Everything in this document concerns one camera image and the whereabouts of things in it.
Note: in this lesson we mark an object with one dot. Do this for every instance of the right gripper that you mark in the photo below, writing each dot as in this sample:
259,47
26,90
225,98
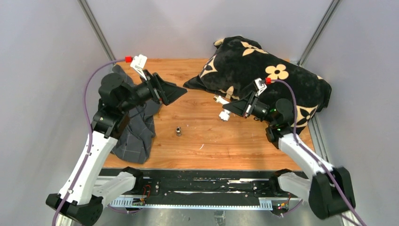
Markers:
244,107

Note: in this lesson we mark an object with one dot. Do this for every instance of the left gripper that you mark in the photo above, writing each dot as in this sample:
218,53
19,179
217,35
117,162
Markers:
162,91

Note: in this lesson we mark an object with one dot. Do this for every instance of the aluminium frame post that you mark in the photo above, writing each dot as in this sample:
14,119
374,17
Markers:
96,28
334,4

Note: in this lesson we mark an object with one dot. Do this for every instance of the black floral plush blanket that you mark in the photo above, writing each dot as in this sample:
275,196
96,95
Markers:
237,61

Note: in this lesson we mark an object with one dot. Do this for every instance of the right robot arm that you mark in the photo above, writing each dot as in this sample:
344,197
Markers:
327,189

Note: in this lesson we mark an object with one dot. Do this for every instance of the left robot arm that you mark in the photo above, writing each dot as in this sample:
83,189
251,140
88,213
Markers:
79,199

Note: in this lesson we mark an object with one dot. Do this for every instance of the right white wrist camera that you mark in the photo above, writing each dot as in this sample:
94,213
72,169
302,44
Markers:
260,85

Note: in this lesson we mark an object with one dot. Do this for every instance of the metal tee pipe fitting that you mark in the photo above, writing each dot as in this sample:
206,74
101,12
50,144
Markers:
178,131

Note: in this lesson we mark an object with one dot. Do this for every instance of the white plastic water faucet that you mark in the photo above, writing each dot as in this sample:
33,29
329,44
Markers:
224,114

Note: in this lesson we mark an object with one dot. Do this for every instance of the left aluminium frame post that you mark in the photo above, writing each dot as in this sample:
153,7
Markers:
96,28

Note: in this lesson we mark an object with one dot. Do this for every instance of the right aluminium frame post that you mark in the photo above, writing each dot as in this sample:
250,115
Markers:
334,4

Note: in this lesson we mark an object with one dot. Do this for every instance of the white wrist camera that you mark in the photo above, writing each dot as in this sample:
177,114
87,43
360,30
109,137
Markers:
138,64
260,85

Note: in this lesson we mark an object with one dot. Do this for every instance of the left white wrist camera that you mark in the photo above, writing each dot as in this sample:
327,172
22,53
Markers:
138,64

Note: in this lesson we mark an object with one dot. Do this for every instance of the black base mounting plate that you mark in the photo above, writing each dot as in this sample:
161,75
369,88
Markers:
208,189

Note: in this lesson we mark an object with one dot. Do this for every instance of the grey checked cloth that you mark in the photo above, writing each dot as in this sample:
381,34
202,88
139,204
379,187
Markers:
135,143

